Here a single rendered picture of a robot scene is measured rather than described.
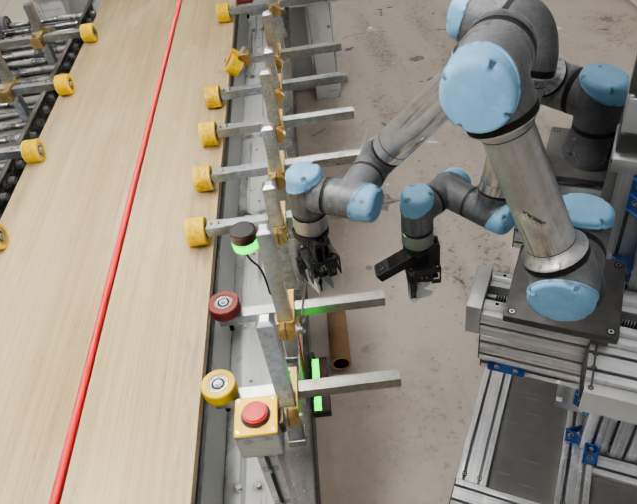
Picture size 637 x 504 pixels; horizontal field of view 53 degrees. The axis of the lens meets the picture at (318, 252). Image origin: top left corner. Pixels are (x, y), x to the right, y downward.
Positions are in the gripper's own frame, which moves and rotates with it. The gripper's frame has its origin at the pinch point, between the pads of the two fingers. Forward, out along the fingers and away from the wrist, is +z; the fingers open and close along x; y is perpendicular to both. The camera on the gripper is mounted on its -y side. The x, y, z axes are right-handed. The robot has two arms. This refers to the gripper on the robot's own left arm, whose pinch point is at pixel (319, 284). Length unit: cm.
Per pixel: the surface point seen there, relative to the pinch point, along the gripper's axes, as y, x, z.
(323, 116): -73, 33, 4
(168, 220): -56, -27, 9
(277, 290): -4.4, -9.4, 1.1
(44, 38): -209, -47, 4
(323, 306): -5.0, 1.4, 13.6
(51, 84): -158, -49, 4
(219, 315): -11.7, -23.9, 9.3
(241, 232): -6.8, -13.6, -18.0
